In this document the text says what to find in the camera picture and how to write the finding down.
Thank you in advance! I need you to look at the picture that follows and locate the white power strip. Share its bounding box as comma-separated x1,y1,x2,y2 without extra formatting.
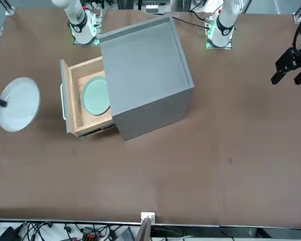
144,3,159,13

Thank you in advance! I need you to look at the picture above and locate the metal post with bracket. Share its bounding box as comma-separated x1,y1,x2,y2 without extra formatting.
136,211,157,241

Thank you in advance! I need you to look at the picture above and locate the green plate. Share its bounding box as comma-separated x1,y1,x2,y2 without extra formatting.
80,76,110,116

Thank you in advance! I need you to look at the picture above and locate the black box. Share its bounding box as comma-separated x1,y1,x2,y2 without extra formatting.
0,226,21,241

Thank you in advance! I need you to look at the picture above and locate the gray cabinet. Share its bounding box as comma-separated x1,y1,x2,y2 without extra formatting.
99,14,196,142

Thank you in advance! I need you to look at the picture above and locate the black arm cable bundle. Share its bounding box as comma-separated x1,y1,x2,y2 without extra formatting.
292,19,301,55

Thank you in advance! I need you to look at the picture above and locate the red terminal block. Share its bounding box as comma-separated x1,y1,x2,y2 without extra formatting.
81,227,97,240

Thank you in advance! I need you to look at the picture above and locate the white plate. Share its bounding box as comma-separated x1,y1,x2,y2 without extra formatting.
0,77,41,133

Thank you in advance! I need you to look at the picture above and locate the gray wooden drawer white handle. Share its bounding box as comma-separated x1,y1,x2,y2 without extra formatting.
60,55,115,138

